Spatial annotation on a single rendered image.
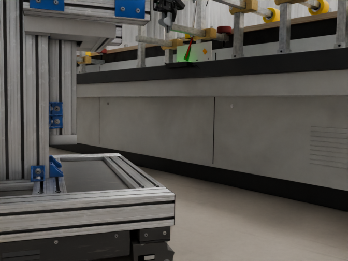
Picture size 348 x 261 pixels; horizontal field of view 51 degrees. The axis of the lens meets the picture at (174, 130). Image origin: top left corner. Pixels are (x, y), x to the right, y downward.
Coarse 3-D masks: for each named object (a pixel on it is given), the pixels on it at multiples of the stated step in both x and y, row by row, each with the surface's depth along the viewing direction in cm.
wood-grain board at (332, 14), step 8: (312, 16) 170; (320, 16) 168; (328, 16) 165; (336, 16) 162; (264, 24) 189; (272, 24) 185; (216, 32) 212; (232, 32) 204; (184, 40) 231; (120, 48) 281; (128, 48) 274; (136, 48) 267
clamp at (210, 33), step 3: (204, 30) 191; (207, 30) 189; (210, 30) 188; (213, 30) 189; (207, 33) 189; (210, 33) 188; (213, 33) 190; (195, 36) 195; (198, 36) 194; (204, 36) 191; (207, 36) 189; (210, 36) 188; (213, 36) 190; (195, 39) 196; (198, 39) 195; (204, 39) 194; (207, 39) 194
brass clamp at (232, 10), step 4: (244, 0) 172; (248, 0) 170; (252, 0) 169; (256, 0) 171; (248, 4) 171; (252, 4) 169; (256, 4) 172; (232, 8) 177; (236, 8) 176; (244, 8) 172; (248, 8) 171; (252, 8) 170; (256, 8) 172; (232, 12) 177; (236, 12) 176; (244, 12) 176; (248, 12) 176
